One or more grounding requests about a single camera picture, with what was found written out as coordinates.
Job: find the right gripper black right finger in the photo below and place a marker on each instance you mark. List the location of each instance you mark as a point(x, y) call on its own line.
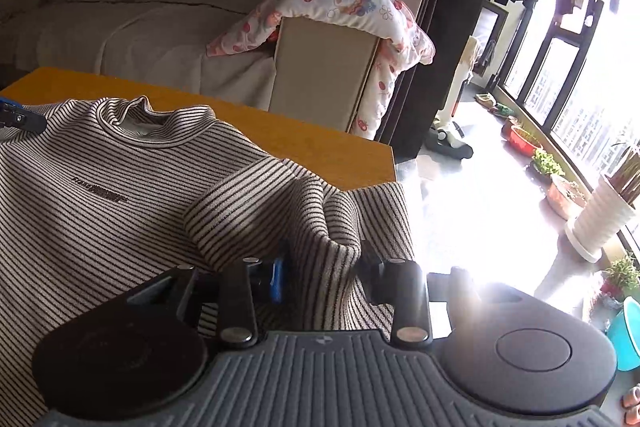
point(400, 284)

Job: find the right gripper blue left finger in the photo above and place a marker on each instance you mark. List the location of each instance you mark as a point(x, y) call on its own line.
point(242, 285)

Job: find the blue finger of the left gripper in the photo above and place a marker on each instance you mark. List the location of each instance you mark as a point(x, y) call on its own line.
point(10, 104)

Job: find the striped grey knit sweater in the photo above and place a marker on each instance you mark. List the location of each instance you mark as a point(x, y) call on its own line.
point(112, 193)

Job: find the white upright vacuum cleaner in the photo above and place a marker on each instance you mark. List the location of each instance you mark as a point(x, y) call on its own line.
point(444, 137)

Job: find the grey covered sofa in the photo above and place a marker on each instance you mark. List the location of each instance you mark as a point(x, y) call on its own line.
point(161, 42)

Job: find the orange rectangular planter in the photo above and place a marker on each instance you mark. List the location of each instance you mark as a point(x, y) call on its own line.
point(565, 198)

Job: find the red plastic basin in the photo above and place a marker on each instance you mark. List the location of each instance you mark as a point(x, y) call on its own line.
point(524, 142)

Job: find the small green potted plant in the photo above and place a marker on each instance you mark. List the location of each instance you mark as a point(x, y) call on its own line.
point(544, 166)

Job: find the small pink flower pot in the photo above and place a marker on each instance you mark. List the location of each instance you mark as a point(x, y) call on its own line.
point(621, 277)

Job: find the white ribbed plant pot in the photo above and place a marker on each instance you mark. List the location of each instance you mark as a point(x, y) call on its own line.
point(605, 214)

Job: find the beige cardboard box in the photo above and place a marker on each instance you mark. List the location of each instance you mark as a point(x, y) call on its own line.
point(321, 71)

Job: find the teal plastic bucket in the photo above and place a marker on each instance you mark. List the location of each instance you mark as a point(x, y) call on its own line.
point(624, 335)

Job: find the tall green palm plant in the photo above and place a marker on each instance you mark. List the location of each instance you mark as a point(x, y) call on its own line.
point(626, 177)

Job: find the floral pink white quilt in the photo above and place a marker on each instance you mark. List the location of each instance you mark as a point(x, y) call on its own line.
point(403, 43)

